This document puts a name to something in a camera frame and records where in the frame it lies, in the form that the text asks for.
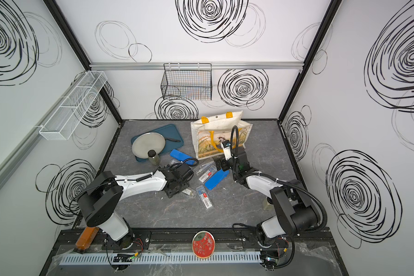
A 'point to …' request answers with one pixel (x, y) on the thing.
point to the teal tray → (171, 131)
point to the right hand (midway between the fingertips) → (222, 155)
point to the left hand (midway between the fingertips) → (184, 188)
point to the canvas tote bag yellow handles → (207, 134)
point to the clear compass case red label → (204, 196)
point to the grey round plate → (147, 141)
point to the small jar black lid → (153, 157)
